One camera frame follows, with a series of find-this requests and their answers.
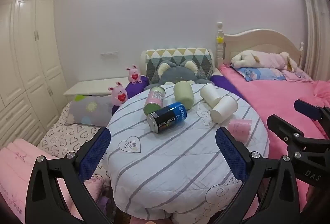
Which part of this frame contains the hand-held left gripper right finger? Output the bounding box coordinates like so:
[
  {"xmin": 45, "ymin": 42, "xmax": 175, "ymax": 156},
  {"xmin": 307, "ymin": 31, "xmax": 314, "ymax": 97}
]
[{"xmin": 215, "ymin": 126, "xmax": 309, "ymax": 224}]

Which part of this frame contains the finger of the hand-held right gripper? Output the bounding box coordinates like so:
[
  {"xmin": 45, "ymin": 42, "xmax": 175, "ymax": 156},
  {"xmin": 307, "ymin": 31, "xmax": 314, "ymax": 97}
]
[
  {"xmin": 293, "ymin": 99, "xmax": 330, "ymax": 122},
  {"xmin": 266, "ymin": 114, "xmax": 330, "ymax": 160}
]

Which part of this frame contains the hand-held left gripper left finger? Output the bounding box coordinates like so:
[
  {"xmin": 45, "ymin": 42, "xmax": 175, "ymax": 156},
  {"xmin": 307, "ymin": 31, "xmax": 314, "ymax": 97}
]
[{"xmin": 25, "ymin": 126, "xmax": 111, "ymax": 224}]

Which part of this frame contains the pink plastic cup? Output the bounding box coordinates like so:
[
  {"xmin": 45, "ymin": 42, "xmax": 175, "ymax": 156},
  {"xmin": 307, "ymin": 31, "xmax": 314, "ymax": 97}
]
[{"xmin": 228, "ymin": 118, "xmax": 252, "ymax": 141}]

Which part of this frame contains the white paper cup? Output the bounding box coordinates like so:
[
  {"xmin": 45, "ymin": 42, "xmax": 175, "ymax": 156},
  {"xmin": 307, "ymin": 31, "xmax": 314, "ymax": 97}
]
[
  {"xmin": 210, "ymin": 95, "xmax": 238, "ymax": 124},
  {"xmin": 200, "ymin": 84, "xmax": 222, "ymax": 108}
]

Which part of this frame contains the green cup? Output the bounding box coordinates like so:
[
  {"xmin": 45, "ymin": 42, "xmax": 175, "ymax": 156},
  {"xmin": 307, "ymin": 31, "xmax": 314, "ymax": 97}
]
[{"xmin": 173, "ymin": 82, "xmax": 194, "ymax": 110}]

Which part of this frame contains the heart print sheet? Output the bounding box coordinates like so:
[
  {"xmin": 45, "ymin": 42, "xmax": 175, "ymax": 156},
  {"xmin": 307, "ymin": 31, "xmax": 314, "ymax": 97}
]
[{"xmin": 37, "ymin": 102, "xmax": 114, "ymax": 160}]

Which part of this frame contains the pink bed blanket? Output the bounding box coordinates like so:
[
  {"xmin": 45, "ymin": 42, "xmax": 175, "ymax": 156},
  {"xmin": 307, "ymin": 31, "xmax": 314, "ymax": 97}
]
[{"xmin": 218, "ymin": 63, "xmax": 330, "ymax": 215}]

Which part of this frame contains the pink cartoon pillow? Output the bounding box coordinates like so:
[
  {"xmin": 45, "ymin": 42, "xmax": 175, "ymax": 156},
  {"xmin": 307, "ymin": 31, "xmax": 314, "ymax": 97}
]
[{"xmin": 281, "ymin": 68, "xmax": 314, "ymax": 83}]

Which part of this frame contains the grey flower pillow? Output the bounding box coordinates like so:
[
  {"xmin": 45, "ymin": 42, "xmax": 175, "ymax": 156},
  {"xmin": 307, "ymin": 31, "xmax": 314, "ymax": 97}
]
[{"xmin": 64, "ymin": 95, "xmax": 115, "ymax": 128}]

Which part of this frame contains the blue cartoon pillow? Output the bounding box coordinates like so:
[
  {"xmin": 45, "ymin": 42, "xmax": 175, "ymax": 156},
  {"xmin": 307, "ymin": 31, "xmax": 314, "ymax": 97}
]
[{"xmin": 236, "ymin": 66, "xmax": 288, "ymax": 82}]

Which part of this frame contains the pink plush toy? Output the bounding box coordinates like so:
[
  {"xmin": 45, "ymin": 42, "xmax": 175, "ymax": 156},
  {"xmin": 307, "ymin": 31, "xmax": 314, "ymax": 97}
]
[{"xmin": 254, "ymin": 52, "xmax": 297, "ymax": 72}]

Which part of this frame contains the pink pig plush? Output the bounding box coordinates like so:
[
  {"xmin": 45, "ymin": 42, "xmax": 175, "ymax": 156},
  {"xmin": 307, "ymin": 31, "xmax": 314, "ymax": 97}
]
[
  {"xmin": 108, "ymin": 82, "xmax": 128, "ymax": 106},
  {"xmin": 125, "ymin": 64, "xmax": 142, "ymax": 84}
]

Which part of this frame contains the round table striped cloth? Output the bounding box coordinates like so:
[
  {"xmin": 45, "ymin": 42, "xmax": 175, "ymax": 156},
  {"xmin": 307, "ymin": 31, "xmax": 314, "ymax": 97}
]
[{"xmin": 106, "ymin": 83, "xmax": 270, "ymax": 221}]

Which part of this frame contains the white side table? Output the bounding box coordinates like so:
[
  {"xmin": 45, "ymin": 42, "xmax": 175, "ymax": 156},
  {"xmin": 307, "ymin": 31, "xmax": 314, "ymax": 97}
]
[{"xmin": 63, "ymin": 77, "xmax": 132, "ymax": 97}]

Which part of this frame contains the purple cushion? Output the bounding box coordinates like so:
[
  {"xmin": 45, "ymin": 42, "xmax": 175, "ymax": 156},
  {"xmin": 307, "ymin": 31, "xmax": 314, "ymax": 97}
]
[
  {"xmin": 210, "ymin": 75, "xmax": 248, "ymax": 104},
  {"xmin": 112, "ymin": 75, "xmax": 150, "ymax": 115}
]

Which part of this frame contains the blue and black can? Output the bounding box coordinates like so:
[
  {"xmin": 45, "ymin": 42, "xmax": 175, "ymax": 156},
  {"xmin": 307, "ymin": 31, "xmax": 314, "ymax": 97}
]
[{"xmin": 147, "ymin": 102, "xmax": 188, "ymax": 134}]

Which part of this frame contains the pink and green can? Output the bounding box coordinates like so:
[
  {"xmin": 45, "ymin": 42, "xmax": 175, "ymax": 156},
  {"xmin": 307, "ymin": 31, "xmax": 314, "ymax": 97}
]
[{"xmin": 143, "ymin": 86, "xmax": 166, "ymax": 115}]

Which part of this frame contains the folded pink blanket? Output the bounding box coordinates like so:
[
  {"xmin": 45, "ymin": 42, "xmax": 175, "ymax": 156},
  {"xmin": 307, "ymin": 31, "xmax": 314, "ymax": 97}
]
[{"xmin": 0, "ymin": 137, "xmax": 105, "ymax": 224}]

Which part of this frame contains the white plush toy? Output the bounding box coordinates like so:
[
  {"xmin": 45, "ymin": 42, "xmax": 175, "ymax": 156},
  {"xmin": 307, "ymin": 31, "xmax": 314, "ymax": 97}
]
[{"xmin": 231, "ymin": 50, "xmax": 261, "ymax": 68}]

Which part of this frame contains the white curtain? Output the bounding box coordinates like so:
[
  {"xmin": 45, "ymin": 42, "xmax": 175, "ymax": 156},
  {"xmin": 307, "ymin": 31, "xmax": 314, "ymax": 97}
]
[{"xmin": 299, "ymin": 0, "xmax": 330, "ymax": 80}]

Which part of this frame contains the cream bed headboard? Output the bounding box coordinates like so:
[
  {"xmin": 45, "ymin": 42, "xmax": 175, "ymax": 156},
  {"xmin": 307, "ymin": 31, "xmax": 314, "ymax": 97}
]
[{"xmin": 215, "ymin": 22, "xmax": 305, "ymax": 70}]

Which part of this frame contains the grey bear plush cushion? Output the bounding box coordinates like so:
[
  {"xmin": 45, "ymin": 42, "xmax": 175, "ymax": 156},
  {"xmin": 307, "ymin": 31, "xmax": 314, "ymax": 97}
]
[{"xmin": 144, "ymin": 60, "xmax": 211, "ymax": 91}]

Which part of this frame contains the triangle patterned cushion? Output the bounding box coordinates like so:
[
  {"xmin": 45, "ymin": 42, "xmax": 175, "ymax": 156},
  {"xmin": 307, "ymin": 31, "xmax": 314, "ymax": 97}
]
[{"xmin": 141, "ymin": 48, "xmax": 215, "ymax": 84}]

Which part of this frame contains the white wardrobe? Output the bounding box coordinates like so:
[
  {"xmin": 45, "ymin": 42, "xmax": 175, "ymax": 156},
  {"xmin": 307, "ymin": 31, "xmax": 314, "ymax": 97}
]
[{"xmin": 0, "ymin": 0, "xmax": 69, "ymax": 147}]

